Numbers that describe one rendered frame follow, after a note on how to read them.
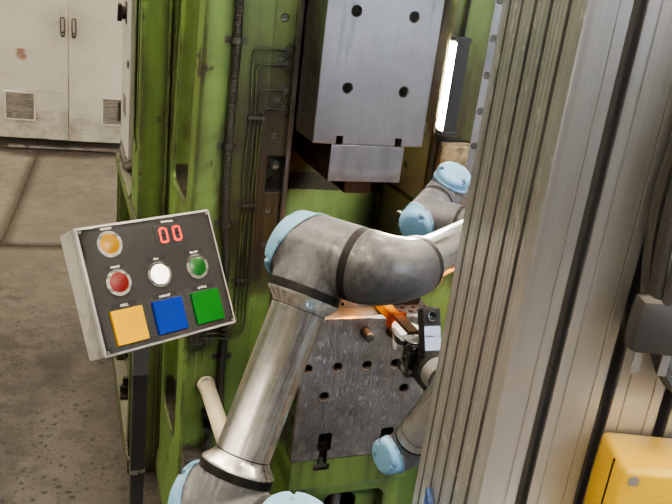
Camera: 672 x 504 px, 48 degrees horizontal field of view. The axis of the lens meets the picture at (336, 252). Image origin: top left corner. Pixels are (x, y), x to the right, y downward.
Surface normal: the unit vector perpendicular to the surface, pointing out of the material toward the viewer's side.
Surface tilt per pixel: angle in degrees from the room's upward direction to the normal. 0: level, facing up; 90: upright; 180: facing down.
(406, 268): 68
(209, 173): 90
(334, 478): 90
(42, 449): 0
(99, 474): 0
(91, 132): 90
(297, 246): 63
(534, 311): 90
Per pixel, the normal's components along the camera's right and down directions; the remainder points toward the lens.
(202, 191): 0.32, 0.36
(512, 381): 0.00, 0.34
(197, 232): 0.65, -0.18
